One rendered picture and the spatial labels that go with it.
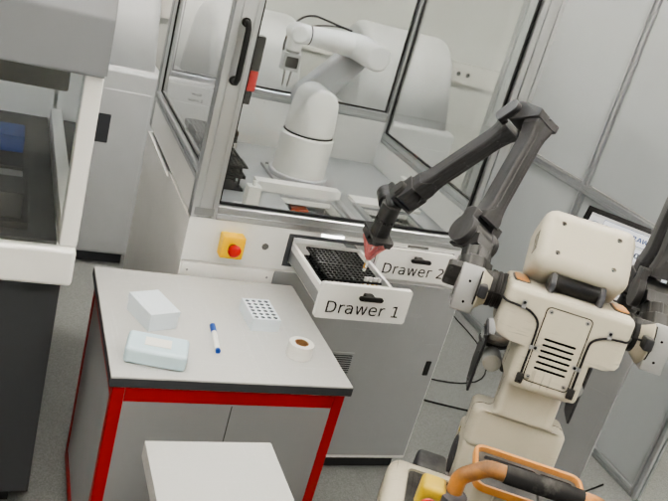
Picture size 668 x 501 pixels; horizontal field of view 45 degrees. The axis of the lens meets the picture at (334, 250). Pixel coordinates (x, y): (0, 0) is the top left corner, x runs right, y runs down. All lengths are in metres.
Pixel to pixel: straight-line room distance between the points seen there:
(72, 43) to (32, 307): 0.74
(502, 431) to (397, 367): 1.04
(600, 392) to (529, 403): 1.09
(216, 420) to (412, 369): 1.08
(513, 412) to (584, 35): 2.75
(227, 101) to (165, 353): 0.77
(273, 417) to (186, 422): 0.23
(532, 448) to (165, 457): 0.84
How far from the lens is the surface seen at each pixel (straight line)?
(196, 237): 2.49
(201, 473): 1.72
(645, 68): 3.98
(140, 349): 2.00
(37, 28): 2.01
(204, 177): 2.42
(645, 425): 3.73
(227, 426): 2.12
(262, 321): 2.27
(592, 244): 1.85
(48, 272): 2.21
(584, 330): 1.82
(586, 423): 3.07
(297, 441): 2.21
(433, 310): 2.90
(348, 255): 2.59
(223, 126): 2.38
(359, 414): 3.02
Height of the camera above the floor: 1.81
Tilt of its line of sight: 20 degrees down
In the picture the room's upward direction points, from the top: 16 degrees clockwise
